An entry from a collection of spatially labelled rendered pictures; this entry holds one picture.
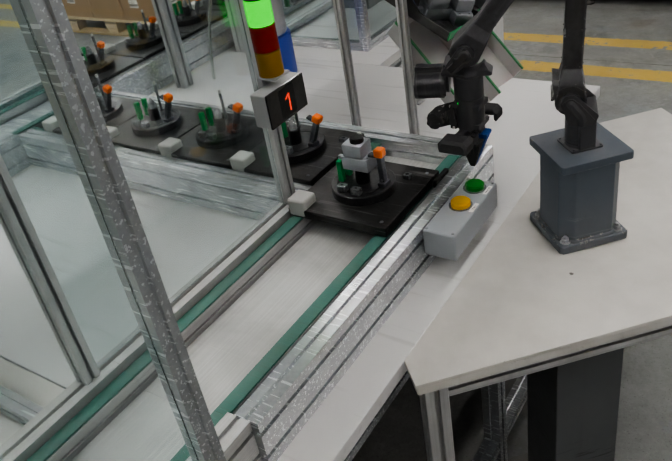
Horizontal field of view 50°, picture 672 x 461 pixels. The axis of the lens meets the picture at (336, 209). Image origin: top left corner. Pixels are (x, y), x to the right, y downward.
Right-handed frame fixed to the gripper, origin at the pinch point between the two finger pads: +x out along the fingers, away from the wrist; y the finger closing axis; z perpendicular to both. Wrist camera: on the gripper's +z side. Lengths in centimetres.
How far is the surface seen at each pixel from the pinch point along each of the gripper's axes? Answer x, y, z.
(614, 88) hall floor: 105, -259, 36
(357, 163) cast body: 0.3, 11.3, 20.8
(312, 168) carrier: 7.8, 5.4, 37.8
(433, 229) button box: 8.9, 16.7, 1.4
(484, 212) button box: 12.2, 3.5, -3.5
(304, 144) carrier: 5.8, -1.0, 44.1
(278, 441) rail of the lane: 16, 68, 4
